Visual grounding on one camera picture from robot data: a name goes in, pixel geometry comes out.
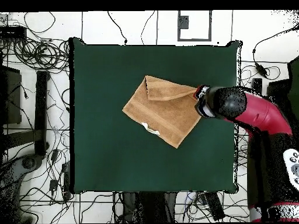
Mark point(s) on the dark green table cloth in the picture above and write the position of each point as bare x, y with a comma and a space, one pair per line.
105, 151

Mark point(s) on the long black stand bar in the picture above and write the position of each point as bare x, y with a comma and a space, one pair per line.
257, 85
42, 112

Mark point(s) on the grey chair base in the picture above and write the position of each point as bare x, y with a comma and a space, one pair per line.
28, 163

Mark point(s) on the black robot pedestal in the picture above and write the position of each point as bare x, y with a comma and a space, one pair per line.
149, 207

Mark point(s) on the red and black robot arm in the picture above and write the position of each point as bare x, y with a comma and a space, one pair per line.
261, 114

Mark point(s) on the dark green fabric panel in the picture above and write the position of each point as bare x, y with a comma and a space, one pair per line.
294, 81

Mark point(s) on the large black box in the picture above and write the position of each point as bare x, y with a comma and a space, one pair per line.
279, 89
10, 95

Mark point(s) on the tan terry towel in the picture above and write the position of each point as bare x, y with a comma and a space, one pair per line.
163, 112

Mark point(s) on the black power strip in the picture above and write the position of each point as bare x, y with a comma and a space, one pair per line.
215, 206

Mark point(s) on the black flat box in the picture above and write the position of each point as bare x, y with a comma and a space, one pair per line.
12, 32

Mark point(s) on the grey square floor frame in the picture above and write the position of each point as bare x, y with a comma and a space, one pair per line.
178, 32

